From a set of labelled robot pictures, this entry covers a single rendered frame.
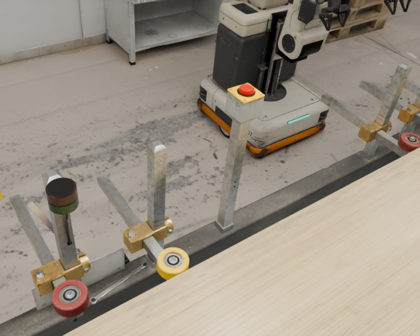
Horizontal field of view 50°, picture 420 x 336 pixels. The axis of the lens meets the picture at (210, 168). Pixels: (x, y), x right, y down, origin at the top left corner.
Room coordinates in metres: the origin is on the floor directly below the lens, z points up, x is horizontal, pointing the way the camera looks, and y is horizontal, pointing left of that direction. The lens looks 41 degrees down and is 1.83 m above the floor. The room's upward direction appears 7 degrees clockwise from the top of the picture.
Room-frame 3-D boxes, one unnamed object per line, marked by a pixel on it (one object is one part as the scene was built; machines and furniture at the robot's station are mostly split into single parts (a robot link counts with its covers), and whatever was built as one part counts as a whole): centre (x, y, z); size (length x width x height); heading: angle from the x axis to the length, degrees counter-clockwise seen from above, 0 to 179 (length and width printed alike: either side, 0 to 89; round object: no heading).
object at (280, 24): (2.50, -0.45, 0.68); 0.28 x 0.27 x 0.25; 130
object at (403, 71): (1.47, -0.64, 0.88); 0.04 x 0.04 x 0.48; 40
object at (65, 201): (0.63, 0.29, 1.16); 0.06 x 0.06 x 0.02
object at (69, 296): (0.55, 0.28, 0.85); 0.08 x 0.08 x 0.11
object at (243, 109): (0.99, -0.07, 1.18); 0.07 x 0.07 x 0.08; 40
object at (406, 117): (1.61, -0.81, 0.84); 0.14 x 0.06 x 0.05; 130
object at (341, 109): (1.48, -0.58, 0.84); 0.43 x 0.03 x 0.04; 40
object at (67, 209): (0.63, 0.29, 1.14); 0.06 x 0.06 x 0.02
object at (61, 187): (0.63, 0.29, 1.07); 0.06 x 0.06 x 0.22; 40
